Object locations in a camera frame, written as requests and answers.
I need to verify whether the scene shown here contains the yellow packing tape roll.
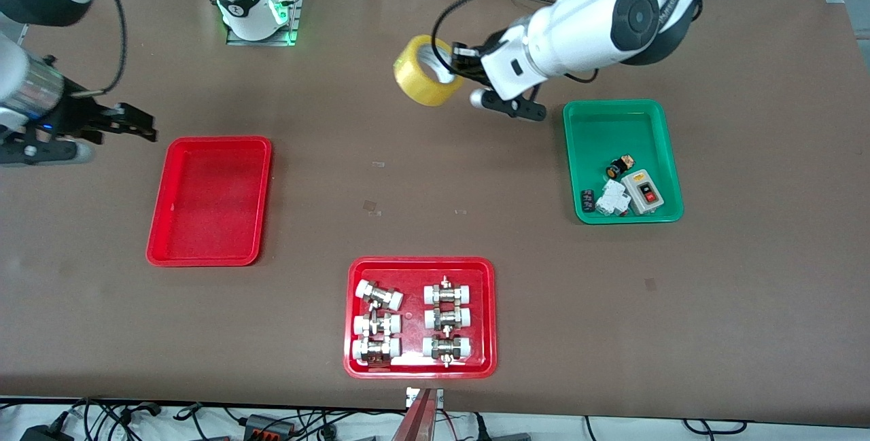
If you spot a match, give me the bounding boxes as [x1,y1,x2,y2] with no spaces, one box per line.
[394,35,465,107]

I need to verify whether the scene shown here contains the empty red plastic tray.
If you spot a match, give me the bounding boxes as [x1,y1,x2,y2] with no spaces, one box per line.
[145,136,273,268]

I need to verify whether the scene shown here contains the green plastic tray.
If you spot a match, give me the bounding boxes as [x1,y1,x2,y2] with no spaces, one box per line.
[563,99,684,225]

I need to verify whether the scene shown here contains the red tray holding fittings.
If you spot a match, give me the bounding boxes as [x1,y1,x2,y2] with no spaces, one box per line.
[343,256,498,380]

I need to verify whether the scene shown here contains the black round buzzer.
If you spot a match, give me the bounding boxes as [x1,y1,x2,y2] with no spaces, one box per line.
[606,154,636,181]

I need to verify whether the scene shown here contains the white circuit breaker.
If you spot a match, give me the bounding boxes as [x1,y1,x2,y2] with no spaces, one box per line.
[595,179,630,217]

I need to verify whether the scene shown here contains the metal pipe fitting white caps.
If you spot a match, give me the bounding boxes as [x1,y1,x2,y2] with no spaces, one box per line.
[423,276,475,306]
[422,334,474,368]
[355,280,404,311]
[353,312,402,337]
[424,306,472,332]
[351,337,402,368]

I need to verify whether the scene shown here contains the black power adapter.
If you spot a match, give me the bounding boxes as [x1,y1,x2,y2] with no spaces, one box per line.
[20,423,73,441]

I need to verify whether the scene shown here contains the black connector box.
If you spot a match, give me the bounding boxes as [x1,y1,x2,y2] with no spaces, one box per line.
[243,414,298,439]

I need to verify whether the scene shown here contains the red metal bar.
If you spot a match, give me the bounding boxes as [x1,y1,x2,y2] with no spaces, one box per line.
[391,388,440,441]

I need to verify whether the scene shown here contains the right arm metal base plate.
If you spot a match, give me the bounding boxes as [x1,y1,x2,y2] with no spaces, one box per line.
[226,0,304,47]

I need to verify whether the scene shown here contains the grey switch box red button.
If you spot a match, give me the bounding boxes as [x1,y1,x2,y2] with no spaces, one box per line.
[621,169,665,216]

